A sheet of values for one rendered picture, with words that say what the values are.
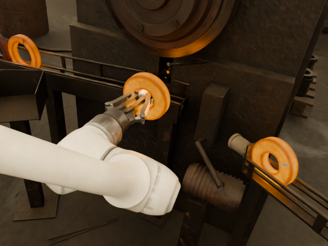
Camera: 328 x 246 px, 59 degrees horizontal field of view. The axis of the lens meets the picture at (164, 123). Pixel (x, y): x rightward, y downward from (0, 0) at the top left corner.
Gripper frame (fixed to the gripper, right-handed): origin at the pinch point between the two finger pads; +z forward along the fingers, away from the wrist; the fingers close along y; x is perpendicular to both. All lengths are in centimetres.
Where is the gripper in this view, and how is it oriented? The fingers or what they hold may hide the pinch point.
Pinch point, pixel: (146, 92)
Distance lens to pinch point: 89.8
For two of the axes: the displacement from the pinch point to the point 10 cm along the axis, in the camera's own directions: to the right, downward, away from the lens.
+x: 0.8, -7.9, -6.0
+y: 9.0, 3.1, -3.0
